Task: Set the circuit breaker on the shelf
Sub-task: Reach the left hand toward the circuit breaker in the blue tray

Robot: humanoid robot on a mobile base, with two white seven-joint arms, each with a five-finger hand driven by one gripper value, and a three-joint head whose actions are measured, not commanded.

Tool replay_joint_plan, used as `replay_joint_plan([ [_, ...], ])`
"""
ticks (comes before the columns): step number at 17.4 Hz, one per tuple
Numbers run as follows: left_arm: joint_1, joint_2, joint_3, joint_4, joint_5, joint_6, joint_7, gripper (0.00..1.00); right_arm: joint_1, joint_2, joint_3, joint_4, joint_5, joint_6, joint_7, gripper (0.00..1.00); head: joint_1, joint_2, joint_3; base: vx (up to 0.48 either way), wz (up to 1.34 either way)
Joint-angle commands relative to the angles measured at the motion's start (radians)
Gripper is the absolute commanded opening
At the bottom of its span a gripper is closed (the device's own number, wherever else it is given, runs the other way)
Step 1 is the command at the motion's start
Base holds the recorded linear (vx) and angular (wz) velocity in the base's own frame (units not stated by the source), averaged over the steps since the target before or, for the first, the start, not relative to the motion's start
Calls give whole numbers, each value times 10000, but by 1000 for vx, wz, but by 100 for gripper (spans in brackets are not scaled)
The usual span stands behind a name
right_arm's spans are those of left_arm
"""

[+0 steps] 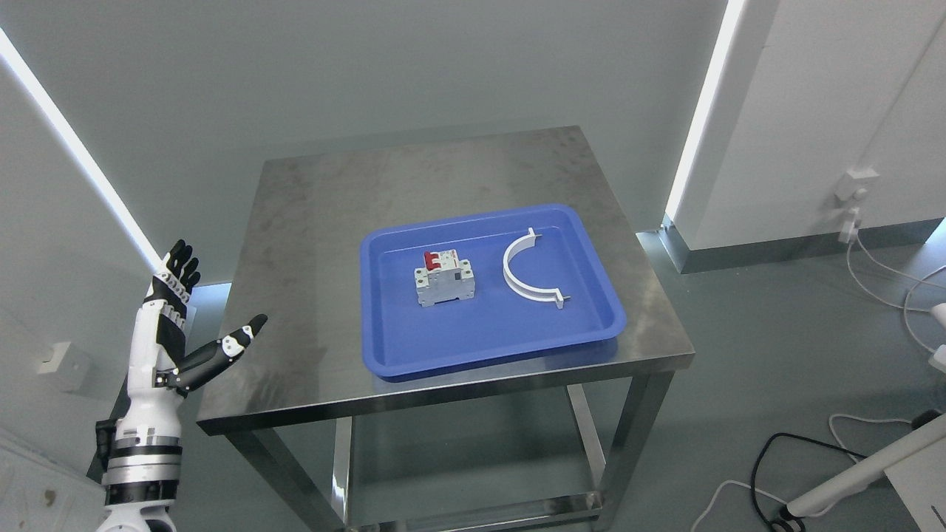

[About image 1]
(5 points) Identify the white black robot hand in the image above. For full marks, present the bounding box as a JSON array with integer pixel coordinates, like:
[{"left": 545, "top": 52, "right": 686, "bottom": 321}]
[{"left": 115, "top": 239, "right": 269, "bottom": 443}]

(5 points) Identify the grey circuit breaker red switch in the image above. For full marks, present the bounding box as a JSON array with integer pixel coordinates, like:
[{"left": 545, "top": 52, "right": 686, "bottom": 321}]
[{"left": 413, "top": 249, "right": 475, "bottom": 307}]

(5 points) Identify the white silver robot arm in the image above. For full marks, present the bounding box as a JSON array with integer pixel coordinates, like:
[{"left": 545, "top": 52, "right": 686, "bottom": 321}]
[{"left": 95, "top": 420, "right": 183, "bottom": 531}]

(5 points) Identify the stainless steel table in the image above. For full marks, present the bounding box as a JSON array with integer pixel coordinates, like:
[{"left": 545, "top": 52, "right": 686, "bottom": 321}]
[{"left": 198, "top": 126, "right": 695, "bottom": 531}]

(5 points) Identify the blue plastic tray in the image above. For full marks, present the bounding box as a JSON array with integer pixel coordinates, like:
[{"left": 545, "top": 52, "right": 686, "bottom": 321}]
[{"left": 359, "top": 203, "right": 627, "bottom": 380}]

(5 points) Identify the white curved pipe clamp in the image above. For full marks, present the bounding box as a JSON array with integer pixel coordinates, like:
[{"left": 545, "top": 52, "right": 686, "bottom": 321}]
[{"left": 501, "top": 227, "right": 571, "bottom": 311}]

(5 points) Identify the white power adapter plug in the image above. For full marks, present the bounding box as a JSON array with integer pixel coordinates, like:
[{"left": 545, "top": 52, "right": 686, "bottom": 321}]
[{"left": 837, "top": 208, "right": 862, "bottom": 245}]

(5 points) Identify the white stand pole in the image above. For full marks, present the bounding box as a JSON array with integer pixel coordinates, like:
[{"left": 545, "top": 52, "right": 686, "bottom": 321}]
[{"left": 781, "top": 415, "right": 945, "bottom": 519}]

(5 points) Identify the white wall box left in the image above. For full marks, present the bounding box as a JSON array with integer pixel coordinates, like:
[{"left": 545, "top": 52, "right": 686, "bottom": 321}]
[{"left": 37, "top": 341, "right": 92, "bottom": 392}]

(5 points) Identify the black cable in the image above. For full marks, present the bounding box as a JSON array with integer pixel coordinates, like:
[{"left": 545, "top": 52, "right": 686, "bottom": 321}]
[{"left": 750, "top": 432, "right": 869, "bottom": 532}]

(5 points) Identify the white wall socket box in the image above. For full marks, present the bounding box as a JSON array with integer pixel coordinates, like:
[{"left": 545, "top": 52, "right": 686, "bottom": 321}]
[{"left": 834, "top": 168, "right": 879, "bottom": 206}]

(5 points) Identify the white cable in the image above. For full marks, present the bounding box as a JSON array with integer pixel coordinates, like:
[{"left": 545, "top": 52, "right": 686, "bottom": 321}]
[{"left": 845, "top": 229, "right": 946, "bottom": 355}]

